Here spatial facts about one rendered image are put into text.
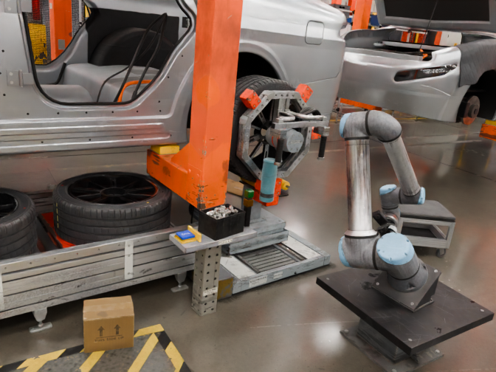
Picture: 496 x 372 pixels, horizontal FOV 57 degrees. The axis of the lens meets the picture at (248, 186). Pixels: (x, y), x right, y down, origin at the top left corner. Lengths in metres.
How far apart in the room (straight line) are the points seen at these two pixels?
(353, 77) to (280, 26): 2.36
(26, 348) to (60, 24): 3.19
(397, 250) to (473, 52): 3.36
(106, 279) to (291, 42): 1.91
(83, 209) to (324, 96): 1.95
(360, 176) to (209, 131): 0.77
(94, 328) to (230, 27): 1.51
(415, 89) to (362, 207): 2.97
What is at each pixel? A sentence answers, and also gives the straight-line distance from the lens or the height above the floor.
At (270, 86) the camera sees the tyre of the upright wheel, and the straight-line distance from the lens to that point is 2.78.
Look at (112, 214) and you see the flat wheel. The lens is 2.45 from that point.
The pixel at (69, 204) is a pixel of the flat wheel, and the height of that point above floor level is 0.50.
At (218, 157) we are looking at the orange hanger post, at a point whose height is 0.81.
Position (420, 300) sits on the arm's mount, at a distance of 2.29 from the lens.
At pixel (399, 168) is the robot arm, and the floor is 0.88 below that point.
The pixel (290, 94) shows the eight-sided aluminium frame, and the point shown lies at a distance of 2.78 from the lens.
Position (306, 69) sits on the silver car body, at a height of 1.22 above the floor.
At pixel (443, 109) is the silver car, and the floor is 0.87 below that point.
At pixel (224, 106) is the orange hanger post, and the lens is 2.31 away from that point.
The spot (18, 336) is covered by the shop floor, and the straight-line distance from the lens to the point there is 2.47.
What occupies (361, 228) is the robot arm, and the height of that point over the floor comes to 0.63.
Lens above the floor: 1.45
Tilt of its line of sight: 19 degrees down
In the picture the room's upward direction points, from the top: 6 degrees clockwise
